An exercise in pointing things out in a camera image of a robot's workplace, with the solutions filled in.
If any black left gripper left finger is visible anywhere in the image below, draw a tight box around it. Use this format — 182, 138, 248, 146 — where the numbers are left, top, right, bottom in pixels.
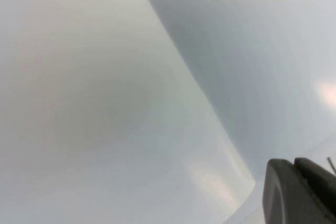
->
261, 157, 336, 224

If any glossy product brochure book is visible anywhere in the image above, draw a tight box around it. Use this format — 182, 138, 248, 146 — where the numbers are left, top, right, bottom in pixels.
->
0, 0, 336, 224

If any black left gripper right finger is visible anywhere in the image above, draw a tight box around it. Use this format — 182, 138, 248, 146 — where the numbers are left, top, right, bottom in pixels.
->
293, 156, 336, 216

